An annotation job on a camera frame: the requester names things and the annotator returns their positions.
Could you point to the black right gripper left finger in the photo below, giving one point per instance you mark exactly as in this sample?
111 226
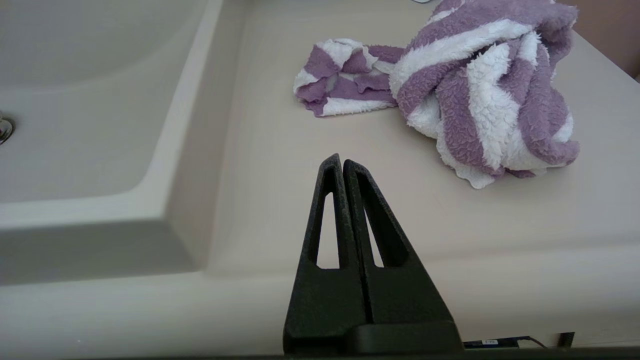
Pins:
325 300

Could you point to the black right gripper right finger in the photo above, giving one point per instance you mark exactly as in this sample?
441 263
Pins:
405 295

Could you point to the beige wash basin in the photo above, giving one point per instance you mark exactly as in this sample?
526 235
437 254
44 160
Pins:
90 125

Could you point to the purple white striped towel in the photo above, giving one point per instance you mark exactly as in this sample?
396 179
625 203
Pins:
480 100

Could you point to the chrome drain stopper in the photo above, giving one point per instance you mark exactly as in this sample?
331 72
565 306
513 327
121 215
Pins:
5 129

